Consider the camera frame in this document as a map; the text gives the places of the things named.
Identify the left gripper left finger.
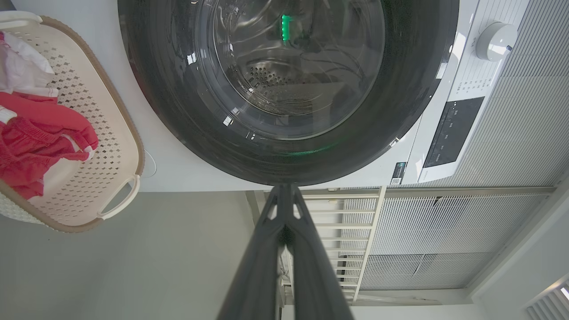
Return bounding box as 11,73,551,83
217,184,289,320

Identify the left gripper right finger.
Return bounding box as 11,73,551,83
284,184,355,320

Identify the black round glass washer door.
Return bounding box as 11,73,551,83
118,0,460,186

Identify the red and white garment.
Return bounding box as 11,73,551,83
0,31,99,200

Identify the white front-load washing machine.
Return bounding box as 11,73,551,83
11,0,521,192

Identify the stainless steel washing machine drum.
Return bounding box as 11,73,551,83
216,0,383,134

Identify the cream basket with brown rim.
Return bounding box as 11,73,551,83
0,11,146,233

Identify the white metal railing fence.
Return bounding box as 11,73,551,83
253,187,387,307

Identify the black QR code sticker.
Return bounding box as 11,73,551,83
390,162,407,185

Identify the round white filter cap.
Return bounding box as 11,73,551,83
141,150,157,178

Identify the black control display panel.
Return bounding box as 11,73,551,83
423,96,485,168

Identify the white round control knob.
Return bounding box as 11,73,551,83
476,22,519,62

